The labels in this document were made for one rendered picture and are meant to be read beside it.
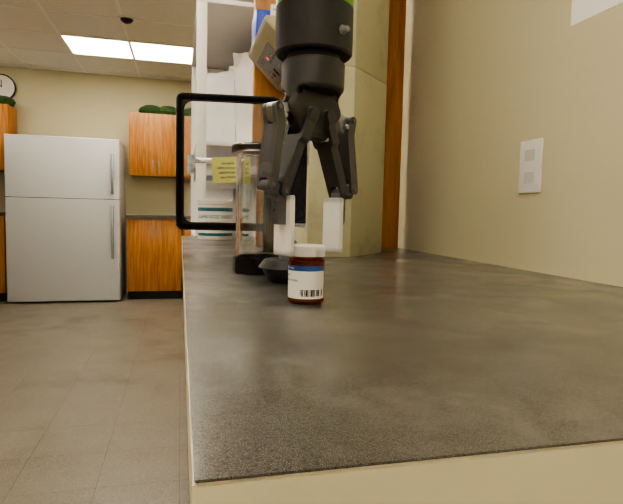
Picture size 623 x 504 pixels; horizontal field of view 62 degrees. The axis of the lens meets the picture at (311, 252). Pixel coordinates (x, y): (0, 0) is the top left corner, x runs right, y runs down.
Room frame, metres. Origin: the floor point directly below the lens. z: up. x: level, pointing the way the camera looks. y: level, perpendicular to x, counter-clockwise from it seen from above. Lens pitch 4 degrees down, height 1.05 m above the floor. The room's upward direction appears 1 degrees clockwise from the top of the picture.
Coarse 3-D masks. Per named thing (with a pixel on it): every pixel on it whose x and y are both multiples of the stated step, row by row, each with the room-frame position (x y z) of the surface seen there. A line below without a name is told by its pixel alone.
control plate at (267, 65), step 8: (264, 48) 1.41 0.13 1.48; (272, 48) 1.36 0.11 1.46; (264, 56) 1.45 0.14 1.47; (272, 56) 1.41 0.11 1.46; (264, 64) 1.50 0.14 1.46; (272, 64) 1.45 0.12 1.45; (272, 72) 1.50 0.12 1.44; (280, 72) 1.45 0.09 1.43; (272, 80) 1.55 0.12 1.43; (280, 80) 1.50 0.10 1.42
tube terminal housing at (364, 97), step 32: (384, 0) 1.45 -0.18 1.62; (384, 32) 1.46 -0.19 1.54; (352, 64) 1.31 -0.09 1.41; (384, 64) 1.46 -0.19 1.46; (352, 96) 1.31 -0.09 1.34; (384, 96) 1.47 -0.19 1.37; (384, 128) 1.48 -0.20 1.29; (320, 192) 1.29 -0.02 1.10; (320, 224) 1.29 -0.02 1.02; (352, 224) 1.32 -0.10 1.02; (352, 256) 1.33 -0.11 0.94
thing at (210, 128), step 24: (192, 120) 1.55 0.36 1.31; (216, 120) 1.56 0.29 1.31; (240, 120) 1.57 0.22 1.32; (192, 144) 1.55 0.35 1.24; (216, 144) 1.56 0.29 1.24; (216, 168) 1.56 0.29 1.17; (192, 192) 1.55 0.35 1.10; (216, 192) 1.56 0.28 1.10; (192, 216) 1.55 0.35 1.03; (216, 216) 1.56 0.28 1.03
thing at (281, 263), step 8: (280, 256) 0.82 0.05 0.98; (288, 256) 0.81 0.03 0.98; (264, 264) 0.80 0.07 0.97; (272, 264) 0.79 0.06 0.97; (280, 264) 0.79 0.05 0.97; (264, 272) 0.81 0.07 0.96; (272, 272) 0.79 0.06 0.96; (280, 272) 0.79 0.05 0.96; (272, 280) 0.80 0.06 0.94; (280, 280) 0.79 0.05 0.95
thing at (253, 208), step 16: (240, 160) 0.91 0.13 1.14; (256, 160) 0.90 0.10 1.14; (240, 176) 0.91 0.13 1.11; (256, 176) 0.90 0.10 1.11; (240, 192) 0.91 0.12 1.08; (256, 192) 0.90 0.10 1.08; (240, 208) 0.91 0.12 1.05; (256, 208) 0.90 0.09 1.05; (240, 224) 0.91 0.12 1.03; (256, 224) 0.90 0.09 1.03; (272, 224) 0.90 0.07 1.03; (240, 240) 0.91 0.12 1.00; (256, 240) 0.90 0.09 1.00; (272, 240) 0.90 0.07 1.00; (240, 256) 0.91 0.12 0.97; (256, 256) 0.89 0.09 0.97; (272, 256) 0.90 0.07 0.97
